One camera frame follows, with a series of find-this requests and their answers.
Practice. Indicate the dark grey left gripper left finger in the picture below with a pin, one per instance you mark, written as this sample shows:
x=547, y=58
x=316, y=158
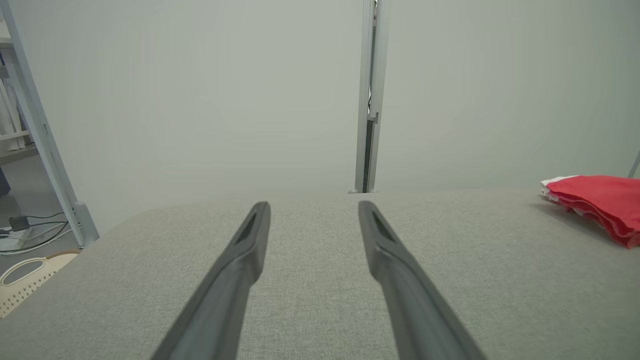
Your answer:
x=220, y=300

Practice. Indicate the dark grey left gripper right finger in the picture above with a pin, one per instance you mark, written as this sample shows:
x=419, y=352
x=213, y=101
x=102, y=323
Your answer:
x=415, y=310

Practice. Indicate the plain red garment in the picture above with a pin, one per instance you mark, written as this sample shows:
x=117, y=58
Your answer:
x=600, y=190

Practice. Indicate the red garment with white stripes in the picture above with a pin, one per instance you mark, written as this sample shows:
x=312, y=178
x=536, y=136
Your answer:
x=626, y=236

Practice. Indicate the beige perforated laundry basket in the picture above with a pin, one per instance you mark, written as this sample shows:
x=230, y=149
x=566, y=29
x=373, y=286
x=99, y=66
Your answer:
x=30, y=287

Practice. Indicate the black power adapter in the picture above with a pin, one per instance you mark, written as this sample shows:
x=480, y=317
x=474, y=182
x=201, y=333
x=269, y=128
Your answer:
x=19, y=223

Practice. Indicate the grey shelf rack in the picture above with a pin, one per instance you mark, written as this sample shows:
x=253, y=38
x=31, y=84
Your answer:
x=12, y=130

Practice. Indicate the aluminium partition post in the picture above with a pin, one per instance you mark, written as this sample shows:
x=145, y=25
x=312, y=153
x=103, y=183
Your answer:
x=40, y=135
x=372, y=150
x=635, y=167

